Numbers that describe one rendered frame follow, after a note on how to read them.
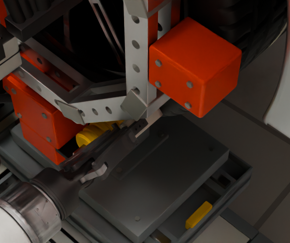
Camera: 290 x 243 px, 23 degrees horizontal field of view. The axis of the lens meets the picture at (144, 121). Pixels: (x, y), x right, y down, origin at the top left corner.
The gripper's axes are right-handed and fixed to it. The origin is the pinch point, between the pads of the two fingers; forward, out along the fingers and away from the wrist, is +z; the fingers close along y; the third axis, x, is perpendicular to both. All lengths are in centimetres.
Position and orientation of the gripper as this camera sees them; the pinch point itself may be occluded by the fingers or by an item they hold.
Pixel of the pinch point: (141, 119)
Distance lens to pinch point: 109.5
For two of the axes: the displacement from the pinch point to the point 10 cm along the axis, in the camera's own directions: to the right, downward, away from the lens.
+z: 6.8, -5.8, 4.4
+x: -5.2, -8.1, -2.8
